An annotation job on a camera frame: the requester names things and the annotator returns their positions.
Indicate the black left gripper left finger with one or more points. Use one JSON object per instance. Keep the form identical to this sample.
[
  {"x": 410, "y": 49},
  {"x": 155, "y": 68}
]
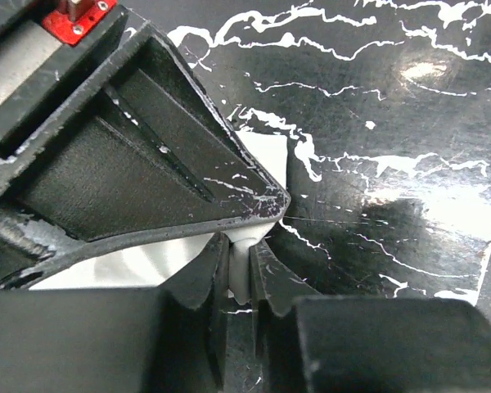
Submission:
[{"x": 170, "y": 338}]

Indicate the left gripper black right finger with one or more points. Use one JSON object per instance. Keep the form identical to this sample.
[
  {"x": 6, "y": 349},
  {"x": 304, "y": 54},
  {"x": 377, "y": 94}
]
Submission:
[{"x": 310, "y": 342}]

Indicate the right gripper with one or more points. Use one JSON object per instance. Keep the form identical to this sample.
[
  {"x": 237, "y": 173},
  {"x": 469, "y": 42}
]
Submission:
[{"x": 47, "y": 49}]

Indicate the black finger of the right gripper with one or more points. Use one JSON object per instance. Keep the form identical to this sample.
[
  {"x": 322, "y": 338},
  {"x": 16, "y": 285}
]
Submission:
[{"x": 137, "y": 153}]

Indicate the grey underwear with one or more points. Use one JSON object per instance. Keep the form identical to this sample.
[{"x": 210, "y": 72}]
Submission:
[{"x": 152, "y": 264}]

